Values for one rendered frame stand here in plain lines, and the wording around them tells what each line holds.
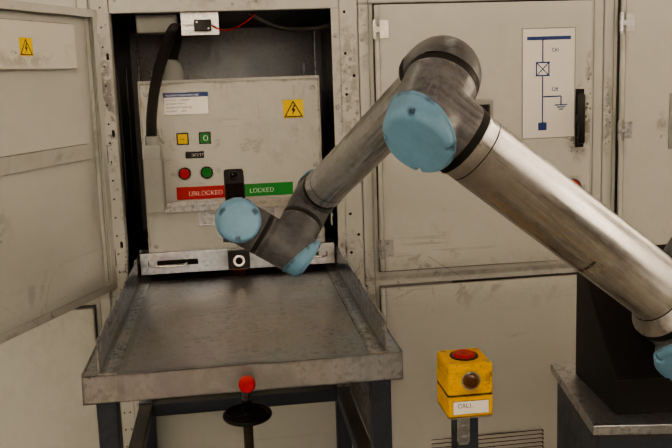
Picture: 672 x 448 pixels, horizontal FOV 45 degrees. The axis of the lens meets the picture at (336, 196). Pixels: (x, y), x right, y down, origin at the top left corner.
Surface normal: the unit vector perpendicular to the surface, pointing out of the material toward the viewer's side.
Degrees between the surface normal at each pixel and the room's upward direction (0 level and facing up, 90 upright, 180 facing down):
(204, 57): 90
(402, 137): 123
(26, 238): 90
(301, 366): 90
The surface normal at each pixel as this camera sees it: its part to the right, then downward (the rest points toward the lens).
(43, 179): 0.96, 0.01
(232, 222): 0.04, -0.07
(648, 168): 0.13, 0.14
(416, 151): -0.47, 0.66
